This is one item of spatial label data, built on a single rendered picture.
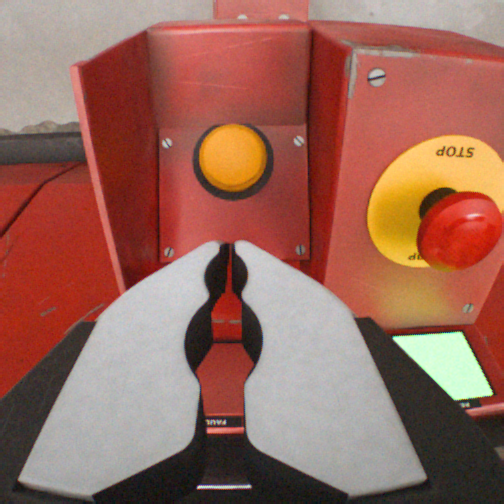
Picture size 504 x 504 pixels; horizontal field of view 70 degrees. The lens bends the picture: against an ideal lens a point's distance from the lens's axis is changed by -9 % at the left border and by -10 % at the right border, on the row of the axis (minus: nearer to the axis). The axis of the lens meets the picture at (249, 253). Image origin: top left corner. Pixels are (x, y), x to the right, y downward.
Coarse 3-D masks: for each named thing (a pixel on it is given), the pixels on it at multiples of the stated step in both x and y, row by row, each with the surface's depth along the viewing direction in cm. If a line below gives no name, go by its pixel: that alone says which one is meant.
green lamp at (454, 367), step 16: (416, 336) 22; (432, 336) 22; (448, 336) 22; (416, 352) 21; (432, 352) 21; (448, 352) 21; (464, 352) 21; (432, 368) 20; (448, 368) 20; (464, 368) 20; (448, 384) 19; (464, 384) 19; (480, 384) 19
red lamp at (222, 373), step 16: (208, 352) 21; (224, 352) 21; (240, 352) 21; (208, 368) 21; (224, 368) 21; (240, 368) 21; (208, 384) 20; (224, 384) 20; (240, 384) 20; (208, 400) 19; (224, 400) 19; (240, 400) 19
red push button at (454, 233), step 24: (432, 192) 17; (456, 192) 15; (432, 216) 15; (456, 216) 15; (480, 216) 15; (432, 240) 16; (456, 240) 15; (480, 240) 15; (432, 264) 16; (456, 264) 16
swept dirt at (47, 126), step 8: (48, 120) 90; (0, 128) 90; (24, 128) 91; (32, 128) 91; (40, 128) 91; (48, 128) 91; (56, 128) 91; (64, 128) 92; (72, 128) 92; (80, 128) 92
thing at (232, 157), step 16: (224, 128) 22; (240, 128) 22; (208, 144) 22; (224, 144) 22; (240, 144) 22; (256, 144) 22; (208, 160) 22; (224, 160) 22; (240, 160) 22; (256, 160) 22; (208, 176) 22; (224, 176) 22; (240, 176) 22; (256, 176) 22
